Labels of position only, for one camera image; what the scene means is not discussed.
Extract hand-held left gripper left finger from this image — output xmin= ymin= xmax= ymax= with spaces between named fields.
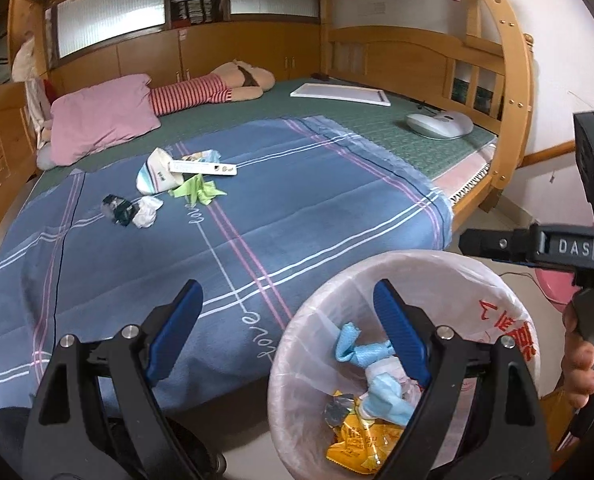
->
xmin=24 ymin=280 xmax=205 ymax=480

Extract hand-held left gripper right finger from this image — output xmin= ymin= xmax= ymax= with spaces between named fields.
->
xmin=373 ymin=280 xmax=550 ymax=480

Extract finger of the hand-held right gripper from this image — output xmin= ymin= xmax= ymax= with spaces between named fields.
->
xmin=459 ymin=228 xmax=538 ymax=264

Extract light blue face mask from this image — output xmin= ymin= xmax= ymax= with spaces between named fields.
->
xmin=334 ymin=323 xmax=397 ymax=367

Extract white plastic bag red contents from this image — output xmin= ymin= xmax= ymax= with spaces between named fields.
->
xmin=377 ymin=362 xmax=424 ymax=402

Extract small blue face mask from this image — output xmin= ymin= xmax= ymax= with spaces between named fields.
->
xmin=364 ymin=370 xmax=414 ymax=428

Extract yellow snack bag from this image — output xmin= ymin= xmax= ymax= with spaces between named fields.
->
xmin=325 ymin=400 xmax=408 ymax=476

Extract white plastic waste basket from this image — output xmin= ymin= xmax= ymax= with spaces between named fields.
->
xmin=267 ymin=249 xmax=540 ymax=480

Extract white tissue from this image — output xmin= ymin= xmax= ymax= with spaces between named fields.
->
xmin=132 ymin=196 xmax=164 ymax=229

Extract dark wrapper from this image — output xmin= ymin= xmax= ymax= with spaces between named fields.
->
xmin=102 ymin=194 xmax=139 ymax=227

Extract green tissue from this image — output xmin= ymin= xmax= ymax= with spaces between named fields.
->
xmin=168 ymin=174 xmax=228 ymax=207

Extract long white cardboard box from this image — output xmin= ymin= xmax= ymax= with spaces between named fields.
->
xmin=168 ymin=160 xmax=238 ymax=177

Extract white green snack packet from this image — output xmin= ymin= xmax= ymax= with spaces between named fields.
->
xmin=179 ymin=149 xmax=221 ymax=165

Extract person's right hand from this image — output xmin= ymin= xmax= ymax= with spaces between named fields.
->
xmin=562 ymin=300 xmax=594 ymax=411

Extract pink patterned bed sheet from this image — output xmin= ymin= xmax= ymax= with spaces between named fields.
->
xmin=437 ymin=147 xmax=495 ymax=202

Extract white massage pillow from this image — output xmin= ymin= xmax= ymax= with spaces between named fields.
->
xmin=406 ymin=111 xmax=474 ymax=141

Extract blue plaid blanket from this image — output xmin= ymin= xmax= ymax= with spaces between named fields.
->
xmin=0 ymin=116 xmax=452 ymax=406

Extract green patterned bed mat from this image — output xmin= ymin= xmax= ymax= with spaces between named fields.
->
xmin=32 ymin=77 xmax=498 ymax=196

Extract white flat board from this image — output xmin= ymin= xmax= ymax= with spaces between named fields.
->
xmin=290 ymin=82 xmax=392 ymax=107

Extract grey white plush toy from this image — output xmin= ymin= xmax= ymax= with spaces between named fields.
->
xmin=36 ymin=120 xmax=59 ymax=170

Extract pink pillow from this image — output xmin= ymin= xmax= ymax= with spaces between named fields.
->
xmin=50 ymin=74 xmax=160 ymax=167

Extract plush doll striped shirt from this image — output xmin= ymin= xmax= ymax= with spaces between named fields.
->
xmin=149 ymin=60 xmax=276 ymax=116

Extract white cloth bundle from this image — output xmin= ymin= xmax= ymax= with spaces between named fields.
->
xmin=11 ymin=35 xmax=38 ymax=83

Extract tall wooden wardrobe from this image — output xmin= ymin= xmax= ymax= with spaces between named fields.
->
xmin=0 ymin=0 xmax=48 ymax=86

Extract wooden wall rail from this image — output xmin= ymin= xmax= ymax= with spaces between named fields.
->
xmin=519 ymin=140 xmax=578 ymax=169

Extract wooden bunk bed frame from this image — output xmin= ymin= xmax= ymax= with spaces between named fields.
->
xmin=0 ymin=0 xmax=535 ymax=261

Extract wooden wall cabinets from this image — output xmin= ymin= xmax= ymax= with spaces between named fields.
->
xmin=47 ymin=20 xmax=323 ymax=96

